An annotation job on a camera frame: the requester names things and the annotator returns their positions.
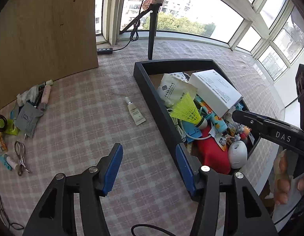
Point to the small toy figure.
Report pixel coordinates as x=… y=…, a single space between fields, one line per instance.
x=244 y=134

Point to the blue plastic holder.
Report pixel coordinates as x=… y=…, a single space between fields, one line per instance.
x=195 y=134

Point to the blue tissue packet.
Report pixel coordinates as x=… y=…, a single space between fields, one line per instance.
x=14 y=113

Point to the red pouch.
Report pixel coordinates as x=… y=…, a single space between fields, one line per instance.
x=213 y=154

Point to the white paper packet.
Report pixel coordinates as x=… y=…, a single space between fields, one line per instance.
x=174 y=88

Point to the person's right hand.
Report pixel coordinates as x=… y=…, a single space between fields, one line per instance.
x=280 y=177

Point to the white cardboard box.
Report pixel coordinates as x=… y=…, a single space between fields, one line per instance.
x=215 y=91

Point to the wooden backdrop board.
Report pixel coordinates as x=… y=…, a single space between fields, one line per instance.
x=43 y=34

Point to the small printed sachet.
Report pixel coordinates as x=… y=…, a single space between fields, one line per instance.
x=222 y=140

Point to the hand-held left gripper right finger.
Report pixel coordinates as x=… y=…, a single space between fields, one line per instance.
x=185 y=170

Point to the grey foil packet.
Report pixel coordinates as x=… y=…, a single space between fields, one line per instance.
x=27 y=119

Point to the white window frame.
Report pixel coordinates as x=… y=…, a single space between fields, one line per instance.
x=250 y=22

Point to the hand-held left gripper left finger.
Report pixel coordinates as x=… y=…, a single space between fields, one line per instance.
x=113 y=169

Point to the orange white snack packet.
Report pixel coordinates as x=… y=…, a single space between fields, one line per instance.
x=0 y=142

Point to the black tripod stand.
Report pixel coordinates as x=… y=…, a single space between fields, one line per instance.
x=152 y=29

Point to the teal orange patterned tube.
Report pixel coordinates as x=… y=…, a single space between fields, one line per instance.
x=215 y=121

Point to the pink plaid tablecloth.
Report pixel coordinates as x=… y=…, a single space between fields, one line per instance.
x=93 y=118

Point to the yellow shuttlecock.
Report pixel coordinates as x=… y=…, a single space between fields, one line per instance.
x=186 y=109

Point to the green lip balm stick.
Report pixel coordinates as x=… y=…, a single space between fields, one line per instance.
x=49 y=82

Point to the blue white small bottle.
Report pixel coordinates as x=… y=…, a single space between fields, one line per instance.
x=8 y=161

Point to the crumpled white wrapper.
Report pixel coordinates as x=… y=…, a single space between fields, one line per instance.
x=27 y=94

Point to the metal scissors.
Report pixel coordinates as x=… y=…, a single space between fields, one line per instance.
x=20 y=157

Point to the pink tube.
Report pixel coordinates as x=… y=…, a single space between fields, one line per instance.
x=45 y=97

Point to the white round gadget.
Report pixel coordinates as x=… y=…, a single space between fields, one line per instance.
x=237 y=154

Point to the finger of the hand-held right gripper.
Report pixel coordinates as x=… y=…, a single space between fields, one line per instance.
x=247 y=120

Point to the green snack packet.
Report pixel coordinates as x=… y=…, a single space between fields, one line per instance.
x=12 y=127

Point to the black storage tray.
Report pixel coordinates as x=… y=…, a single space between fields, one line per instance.
x=148 y=88

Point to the cream cosmetic tube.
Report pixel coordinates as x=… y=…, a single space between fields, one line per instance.
x=136 y=113

